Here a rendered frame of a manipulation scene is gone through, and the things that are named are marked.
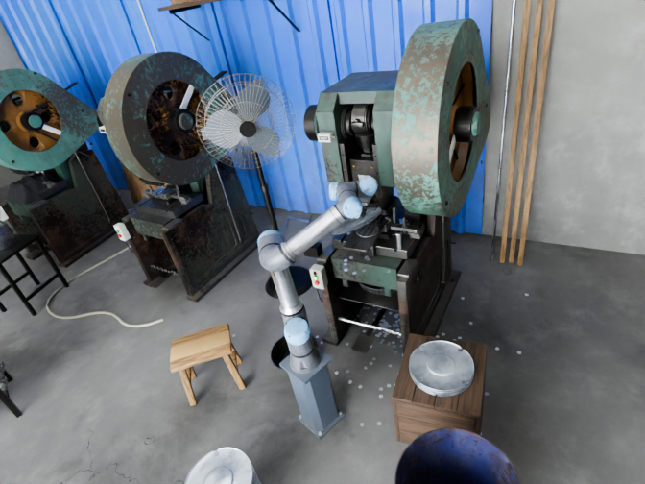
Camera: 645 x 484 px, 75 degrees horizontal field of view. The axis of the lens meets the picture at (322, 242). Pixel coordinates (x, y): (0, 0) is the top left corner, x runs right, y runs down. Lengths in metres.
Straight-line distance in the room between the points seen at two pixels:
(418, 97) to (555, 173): 1.84
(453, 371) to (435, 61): 1.31
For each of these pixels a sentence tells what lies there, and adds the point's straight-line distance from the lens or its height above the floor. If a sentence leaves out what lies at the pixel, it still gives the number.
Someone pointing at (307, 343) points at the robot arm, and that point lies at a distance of 1.96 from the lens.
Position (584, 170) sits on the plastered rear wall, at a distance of 3.31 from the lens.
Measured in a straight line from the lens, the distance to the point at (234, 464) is 2.07.
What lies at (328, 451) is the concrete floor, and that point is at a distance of 2.35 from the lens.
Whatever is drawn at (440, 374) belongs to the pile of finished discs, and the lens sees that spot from 2.07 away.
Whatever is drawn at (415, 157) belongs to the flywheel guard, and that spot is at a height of 1.35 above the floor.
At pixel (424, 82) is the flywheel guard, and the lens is 1.67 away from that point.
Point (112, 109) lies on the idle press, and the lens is 2.79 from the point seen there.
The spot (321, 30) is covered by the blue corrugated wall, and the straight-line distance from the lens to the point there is 3.45.
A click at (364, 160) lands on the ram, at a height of 1.17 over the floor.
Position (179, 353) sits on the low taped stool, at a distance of 2.59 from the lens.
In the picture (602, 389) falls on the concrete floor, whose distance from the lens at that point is 2.67.
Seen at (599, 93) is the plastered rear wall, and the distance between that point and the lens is 3.14.
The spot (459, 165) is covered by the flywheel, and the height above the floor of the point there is 1.07.
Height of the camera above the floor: 2.00
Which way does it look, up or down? 33 degrees down
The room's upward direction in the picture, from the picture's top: 11 degrees counter-clockwise
